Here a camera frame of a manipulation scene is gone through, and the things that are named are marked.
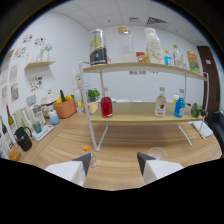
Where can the green cup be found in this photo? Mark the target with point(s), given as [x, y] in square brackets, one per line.
[37, 127]

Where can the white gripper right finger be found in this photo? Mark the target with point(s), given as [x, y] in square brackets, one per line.
[156, 168]

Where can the pale green pitcher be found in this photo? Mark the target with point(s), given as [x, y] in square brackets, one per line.
[20, 117]

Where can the green potted plant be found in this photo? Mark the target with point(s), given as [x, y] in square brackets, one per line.
[93, 94]

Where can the white figurine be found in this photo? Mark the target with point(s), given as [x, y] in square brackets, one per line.
[46, 52]

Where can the ceiling air vent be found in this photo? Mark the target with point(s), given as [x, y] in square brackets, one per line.
[156, 20]

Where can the black armchair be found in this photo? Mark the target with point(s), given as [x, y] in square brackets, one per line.
[218, 128]

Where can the white milk bottle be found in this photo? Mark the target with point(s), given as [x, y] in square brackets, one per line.
[154, 46]

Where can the wooden wall shelf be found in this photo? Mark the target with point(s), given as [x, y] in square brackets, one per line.
[40, 64]

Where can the colourful sticker sheet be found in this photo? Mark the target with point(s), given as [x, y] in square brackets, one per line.
[36, 83]

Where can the wooden two-tier shelf rack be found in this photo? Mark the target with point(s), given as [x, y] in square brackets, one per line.
[140, 115]

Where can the red liquid bottle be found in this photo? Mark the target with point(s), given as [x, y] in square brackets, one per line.
[106, 106]

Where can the clear bottle green cap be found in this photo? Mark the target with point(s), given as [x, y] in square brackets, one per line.
[177, 57]

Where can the small square ceiling vent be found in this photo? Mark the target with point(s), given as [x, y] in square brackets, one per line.
[134, 19]

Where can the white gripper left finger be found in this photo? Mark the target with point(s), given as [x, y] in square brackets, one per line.
[71, 170]

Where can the white kitchen scale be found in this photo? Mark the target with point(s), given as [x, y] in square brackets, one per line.
[45, 132]

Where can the clear bottle orange cap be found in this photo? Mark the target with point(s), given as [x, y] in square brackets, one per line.
[93, 160]

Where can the green limes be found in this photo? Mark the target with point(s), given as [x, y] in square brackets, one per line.
[195, 110]

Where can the clear glass jar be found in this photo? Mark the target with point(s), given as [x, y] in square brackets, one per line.
[38, 115]

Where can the small white blue jar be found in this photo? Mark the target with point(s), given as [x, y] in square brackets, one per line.
[54, 117]

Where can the clear bottle red label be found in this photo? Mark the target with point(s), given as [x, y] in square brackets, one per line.
[160, 106]

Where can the white notebook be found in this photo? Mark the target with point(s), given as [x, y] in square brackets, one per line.
[203, 128]

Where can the orange basket with fruit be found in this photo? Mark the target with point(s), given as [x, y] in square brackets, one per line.
[65, 108]

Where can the dark wine bottle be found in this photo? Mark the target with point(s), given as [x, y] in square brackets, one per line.
[11, 121]
[6, 135]

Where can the small orange box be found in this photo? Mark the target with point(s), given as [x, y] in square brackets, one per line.
[15, 154]

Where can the blue liquid bottle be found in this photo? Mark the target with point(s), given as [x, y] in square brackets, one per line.
[179, 107]

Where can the black kettle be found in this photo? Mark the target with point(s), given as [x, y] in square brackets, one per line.
[23, 140]

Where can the brown door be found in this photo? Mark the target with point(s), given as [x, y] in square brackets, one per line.
[209, 78]

